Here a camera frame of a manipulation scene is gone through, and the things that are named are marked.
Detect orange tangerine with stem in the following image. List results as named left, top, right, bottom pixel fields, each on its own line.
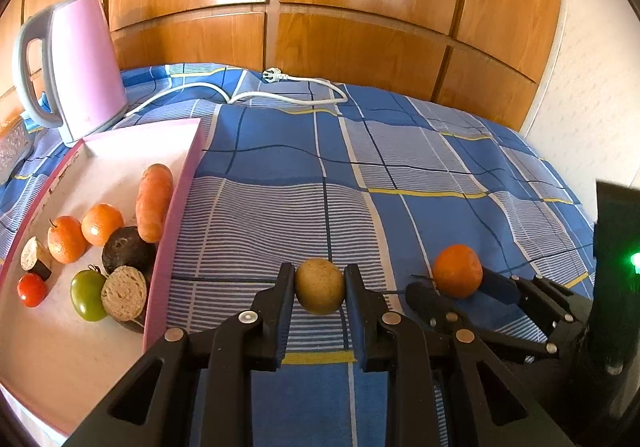
left=47, top=215, right=87, bottom=264

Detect pink electric kettle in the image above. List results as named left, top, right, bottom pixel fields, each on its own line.
left=11, top=0, right=127, bottom=147

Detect small eggplant piece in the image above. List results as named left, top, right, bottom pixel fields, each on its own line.
left=21, top=236, right=52, bottom=281

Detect red cherry tomato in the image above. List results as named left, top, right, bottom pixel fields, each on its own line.
left=16, top=273, right=47, bottom=307

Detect blue plaid tablecloth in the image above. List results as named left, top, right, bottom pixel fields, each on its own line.
left=1, top=64, right=594, bottom=446

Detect small tan potato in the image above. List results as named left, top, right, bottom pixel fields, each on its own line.
left=294, top=257, right=346, bottom=316

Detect long orange carrot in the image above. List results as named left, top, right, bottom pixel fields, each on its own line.
left=134, top=163, right=174, bottom=245

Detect silver tissue box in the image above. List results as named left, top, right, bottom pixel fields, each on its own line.
left=0, top=117, right=35, bottom=185

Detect large cut eggplant half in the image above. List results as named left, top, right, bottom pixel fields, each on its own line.
left=101, top=265, right=149, bottom=333

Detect dark avocado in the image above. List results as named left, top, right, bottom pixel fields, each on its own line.
left=102, top=226, right=156, bottom=274

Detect pink-rimmed white tray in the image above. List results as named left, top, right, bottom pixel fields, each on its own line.
left=0, top=116, right=204, bottom=437

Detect small orange tangerine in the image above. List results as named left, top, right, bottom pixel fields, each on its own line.
left=81, top=204, right=124, bottom=247

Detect white power cord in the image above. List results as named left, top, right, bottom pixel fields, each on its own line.
left=124, top=67, right=350, bottom=117

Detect green tomato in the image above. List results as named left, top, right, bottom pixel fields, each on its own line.
left=70, top=265, right=107, bottom=323

